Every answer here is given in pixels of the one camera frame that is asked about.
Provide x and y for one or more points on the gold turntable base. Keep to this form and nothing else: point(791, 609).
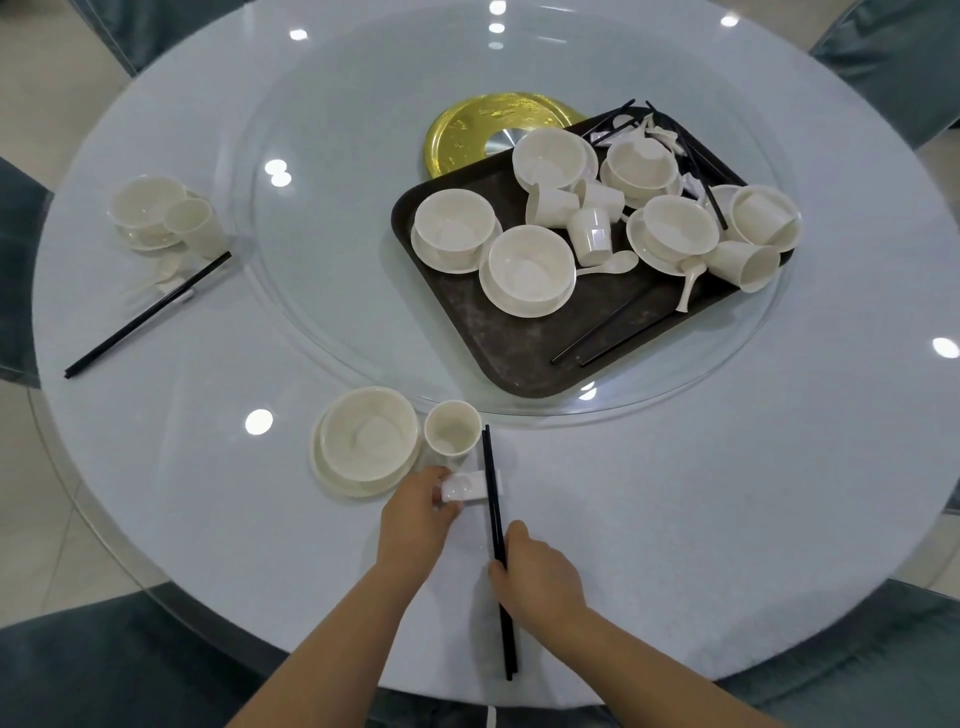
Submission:
point(457, 139)

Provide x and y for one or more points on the white round table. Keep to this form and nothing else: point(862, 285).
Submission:
point(712, 487)

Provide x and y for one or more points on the person's left forearm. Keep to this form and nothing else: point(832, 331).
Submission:
point(322, 660)

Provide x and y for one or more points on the black tray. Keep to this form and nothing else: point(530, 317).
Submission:
point(510, 352)

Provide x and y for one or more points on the person's right hand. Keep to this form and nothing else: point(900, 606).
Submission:
point(536, 585)

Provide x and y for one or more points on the person's right forearm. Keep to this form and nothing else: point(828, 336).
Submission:
point(652, 682)

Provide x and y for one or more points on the person's left hand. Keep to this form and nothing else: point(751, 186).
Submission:
point(416, 525)

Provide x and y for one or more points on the glass lazy susan turntable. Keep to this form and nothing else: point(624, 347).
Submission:
point(337, 262)

